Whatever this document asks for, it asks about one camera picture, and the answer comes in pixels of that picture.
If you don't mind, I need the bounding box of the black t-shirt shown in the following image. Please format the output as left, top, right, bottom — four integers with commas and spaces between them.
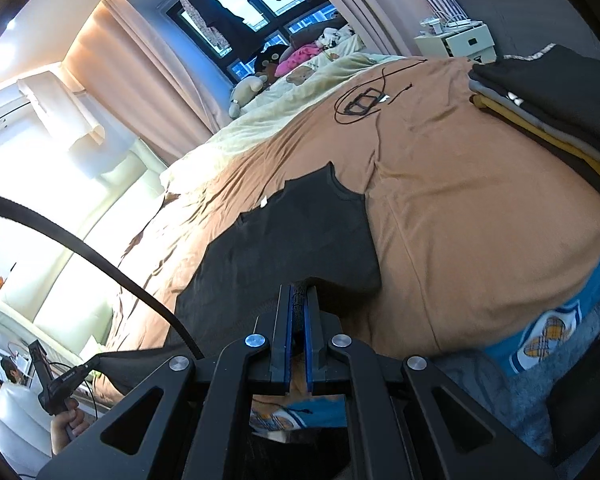
92, 160, 383, 397

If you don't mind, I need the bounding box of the stack of folded clothes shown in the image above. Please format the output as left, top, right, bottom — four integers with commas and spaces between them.
469, 44, 600, 194

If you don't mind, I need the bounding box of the person's left hand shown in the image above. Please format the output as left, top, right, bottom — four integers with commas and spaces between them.
50, 398, 91, 456

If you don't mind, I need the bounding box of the brown bed cover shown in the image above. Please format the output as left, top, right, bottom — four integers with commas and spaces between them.
89, 54, 600, 406

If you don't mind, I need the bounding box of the blue patterned bed sheet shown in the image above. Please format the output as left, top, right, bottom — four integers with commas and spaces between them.
249, 263, 600, 455

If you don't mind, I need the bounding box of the beige teddy bear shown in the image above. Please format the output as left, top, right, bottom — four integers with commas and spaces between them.
228, 75, 267, 119

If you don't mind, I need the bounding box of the pink cloth on bed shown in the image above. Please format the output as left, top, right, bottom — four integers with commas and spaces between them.
275, 44, 323, 78

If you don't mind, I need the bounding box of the pink curtain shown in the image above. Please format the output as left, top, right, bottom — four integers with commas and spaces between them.
62, 0, 229, 164

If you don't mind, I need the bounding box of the white bedside cabinet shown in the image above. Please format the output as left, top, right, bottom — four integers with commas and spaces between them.
415, 22, 497, 64

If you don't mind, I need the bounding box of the thick black gripper cable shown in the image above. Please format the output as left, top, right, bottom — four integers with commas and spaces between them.
0, 188, 207, 361

